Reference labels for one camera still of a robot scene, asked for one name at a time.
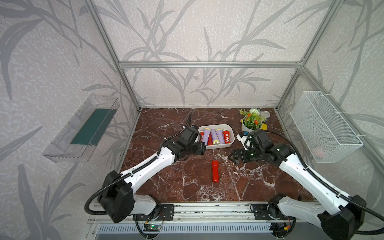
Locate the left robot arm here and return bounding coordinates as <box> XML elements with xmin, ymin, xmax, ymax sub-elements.
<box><xmin>84</xmin><ymin>117</ymin><xmax>206</xmax><ymax>223</ymax></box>

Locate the white potted flower plant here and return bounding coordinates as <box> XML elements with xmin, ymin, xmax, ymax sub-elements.
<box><xmin>239</xmin><ymin>108</ymin><xmax>266</xmax><ymax>131</ymax></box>

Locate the purple flashlight yellow ring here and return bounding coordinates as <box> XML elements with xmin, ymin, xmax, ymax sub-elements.
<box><xmin>215</xmin><ymin>128</ymin><xmax>226</xmax><ymax>145</ymax></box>

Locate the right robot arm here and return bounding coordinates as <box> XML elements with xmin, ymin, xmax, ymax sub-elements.
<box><xmin>229</xmin><ymin>130</ymin><xmax>384</xmax><ymax>240</ymax></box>

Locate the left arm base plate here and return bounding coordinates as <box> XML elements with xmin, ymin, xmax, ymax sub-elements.
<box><xmin>135</xmin><ymin>204</ymin><xmax>175</xmax><ymax>221</ymax></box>

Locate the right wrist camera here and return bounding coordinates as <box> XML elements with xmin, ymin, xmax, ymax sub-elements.
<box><xmin>237</xmin><ymin>131</ymin><xmax>253</xmax><ymax>150</ymax></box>

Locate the metal tin can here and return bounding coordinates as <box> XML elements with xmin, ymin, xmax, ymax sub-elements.
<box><xmin>260</xmin><ymin>111</ymin><xmax>271</xmax><ymax>123</ymax></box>

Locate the aluminium frame rail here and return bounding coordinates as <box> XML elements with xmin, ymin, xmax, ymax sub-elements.
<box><xmin>119</xmin><ymin>61</ymin><xmax>301</xmax><ymax>69</ymax></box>

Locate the purple flashlight yellow head down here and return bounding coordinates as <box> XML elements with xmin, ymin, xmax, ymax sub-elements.
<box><xmin>211</xmin><ymin>129</ymin><xmax>220</xmax><ymax>145</ymax></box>

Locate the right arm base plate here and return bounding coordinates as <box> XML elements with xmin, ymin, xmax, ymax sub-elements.
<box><xmin>250</xmin><ymin>204</ymin><xmax>281</xmax><ymax>220</ymax></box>

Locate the white plastic storage box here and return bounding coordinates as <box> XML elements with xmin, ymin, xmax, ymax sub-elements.
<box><xmin>195</xmin><ymin>124</ymin><xmax>236</xmax><ymax>150</ymax></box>

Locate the clear plastic wall shelf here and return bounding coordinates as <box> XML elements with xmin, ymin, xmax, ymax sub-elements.
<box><xmin>43</xmin><ymin>94</ymin><xmax>120</xmax><ymax>163</ymax></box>

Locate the green circuit board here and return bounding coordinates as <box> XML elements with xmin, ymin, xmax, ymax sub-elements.
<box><xmin>144</xmin><ymin>223</ymin><xmax>162</xmax><ymax>232</ymax></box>

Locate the white wire mesh basket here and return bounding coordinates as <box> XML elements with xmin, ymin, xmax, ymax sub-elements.
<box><xmin>290</xmin><ymin>91</ymin><xmax>364</xmax><ymax>164</ymax></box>

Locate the red flashlight white cap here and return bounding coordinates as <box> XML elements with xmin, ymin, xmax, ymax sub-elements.
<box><xmin>223</xmin><ymin>129</ymin><xmax>231</xmax><ymax>144</ymax></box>

